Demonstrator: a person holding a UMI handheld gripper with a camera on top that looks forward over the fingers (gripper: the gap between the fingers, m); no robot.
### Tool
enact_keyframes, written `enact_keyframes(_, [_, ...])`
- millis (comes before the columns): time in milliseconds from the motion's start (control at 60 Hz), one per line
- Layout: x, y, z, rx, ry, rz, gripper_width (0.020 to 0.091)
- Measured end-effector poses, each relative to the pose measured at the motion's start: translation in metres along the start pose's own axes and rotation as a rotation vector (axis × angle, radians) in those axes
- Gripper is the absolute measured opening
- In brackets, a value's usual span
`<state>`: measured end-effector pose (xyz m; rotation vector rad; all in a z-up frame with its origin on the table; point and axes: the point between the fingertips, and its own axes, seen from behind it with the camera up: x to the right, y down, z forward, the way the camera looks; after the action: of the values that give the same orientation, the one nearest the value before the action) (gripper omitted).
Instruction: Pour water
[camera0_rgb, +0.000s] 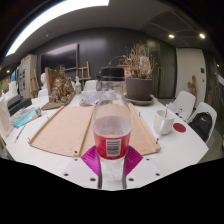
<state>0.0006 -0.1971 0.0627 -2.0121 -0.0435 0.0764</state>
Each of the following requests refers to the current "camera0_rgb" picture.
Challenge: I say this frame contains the white plaster bust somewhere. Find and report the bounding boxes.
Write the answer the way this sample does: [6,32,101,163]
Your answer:
[37,72,50,98]

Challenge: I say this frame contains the metal spoon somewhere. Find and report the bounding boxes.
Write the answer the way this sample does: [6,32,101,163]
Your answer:
[163,103,170,119]

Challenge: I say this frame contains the wooden easel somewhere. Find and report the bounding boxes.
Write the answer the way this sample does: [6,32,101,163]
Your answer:
[75,60,93,90]

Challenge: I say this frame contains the black box device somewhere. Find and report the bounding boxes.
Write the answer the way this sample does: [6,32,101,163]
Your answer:
[6,93,33,117]

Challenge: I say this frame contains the long white ceiling light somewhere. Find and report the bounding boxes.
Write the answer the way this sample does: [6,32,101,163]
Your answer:
[4,0,111,58]

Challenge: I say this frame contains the brown wood-framed panel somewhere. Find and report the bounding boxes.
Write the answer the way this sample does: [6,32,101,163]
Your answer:
[28,102,162,158]

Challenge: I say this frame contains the clear bottle with red label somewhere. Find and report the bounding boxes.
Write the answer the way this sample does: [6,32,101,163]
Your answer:
[91,66,133,183]

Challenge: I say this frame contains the red pen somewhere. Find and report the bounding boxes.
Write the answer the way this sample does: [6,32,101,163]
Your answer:
[13,124,27,144]

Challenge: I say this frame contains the black wall screen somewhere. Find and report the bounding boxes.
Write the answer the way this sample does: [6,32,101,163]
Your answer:
[40,43,80,73]

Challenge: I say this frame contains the brown rough sculpture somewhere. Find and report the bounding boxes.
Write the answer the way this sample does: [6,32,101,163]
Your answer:
[41,65,77,111]

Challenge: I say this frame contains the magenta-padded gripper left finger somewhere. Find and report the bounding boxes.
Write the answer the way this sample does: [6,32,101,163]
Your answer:
[61,145,103,191]

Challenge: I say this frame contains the small clear spray bottle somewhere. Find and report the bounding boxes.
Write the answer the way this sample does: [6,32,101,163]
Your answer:
[74,75,83,96]

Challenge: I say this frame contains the crumpled clear plastic wrap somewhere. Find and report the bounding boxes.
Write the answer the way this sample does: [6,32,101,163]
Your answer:
[78,89,102,107]

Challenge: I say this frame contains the white chair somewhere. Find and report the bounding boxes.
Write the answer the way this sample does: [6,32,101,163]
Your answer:
[167,90,197,122]
[185,101,218,145]

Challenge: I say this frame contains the white mug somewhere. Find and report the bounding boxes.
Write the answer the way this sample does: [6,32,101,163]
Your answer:
[153,109,176,136]

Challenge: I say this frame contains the black backpack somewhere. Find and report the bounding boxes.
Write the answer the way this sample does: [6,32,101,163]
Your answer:
[187,111,214,143]

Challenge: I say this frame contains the grey plant saucer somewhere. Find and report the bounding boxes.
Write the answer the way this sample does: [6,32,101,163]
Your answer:
[124,94,155,107]

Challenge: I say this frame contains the dried plant in grey pot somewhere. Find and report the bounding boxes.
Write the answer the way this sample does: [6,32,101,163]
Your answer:
[121,41,158,102]

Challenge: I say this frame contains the wooden figure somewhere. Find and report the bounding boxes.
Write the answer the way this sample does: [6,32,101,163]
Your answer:
[186,74,199,98]

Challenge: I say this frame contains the flat round red coaster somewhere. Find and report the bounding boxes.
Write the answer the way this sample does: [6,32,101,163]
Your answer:
[172,122,188,134]

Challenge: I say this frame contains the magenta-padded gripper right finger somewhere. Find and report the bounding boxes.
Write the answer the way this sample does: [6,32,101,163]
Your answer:
[121,145,163,190]

